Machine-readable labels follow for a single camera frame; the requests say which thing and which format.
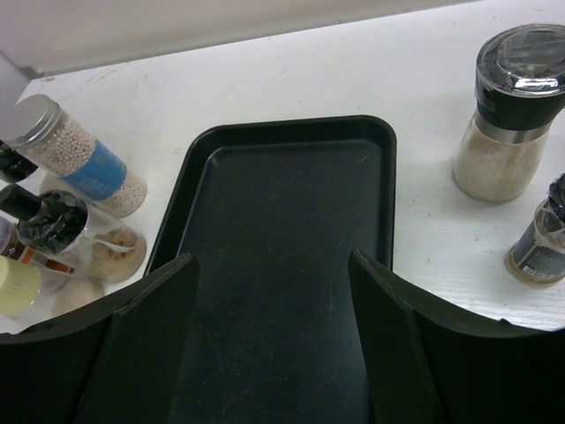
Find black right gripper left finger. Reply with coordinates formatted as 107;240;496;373
1;254;199;423

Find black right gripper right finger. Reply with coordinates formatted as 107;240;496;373
348;250;564;423

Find yellow-cap spice bottle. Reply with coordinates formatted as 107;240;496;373
1;256;69;323

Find black-cap bottle tan contents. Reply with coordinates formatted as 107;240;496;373
1;184;147;283

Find black-lid dark-label spice jar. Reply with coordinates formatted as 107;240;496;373
505;174;564;286

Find silver-cap blue-label peppercorn jar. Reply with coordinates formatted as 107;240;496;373
1;95;147;217

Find black-cap bottle white contents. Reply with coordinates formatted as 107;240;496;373
0;141;38;183

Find black-top glass salt grinder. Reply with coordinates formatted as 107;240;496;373
453;24;564;202

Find black plastic tray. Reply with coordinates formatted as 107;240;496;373
147;115;396;423

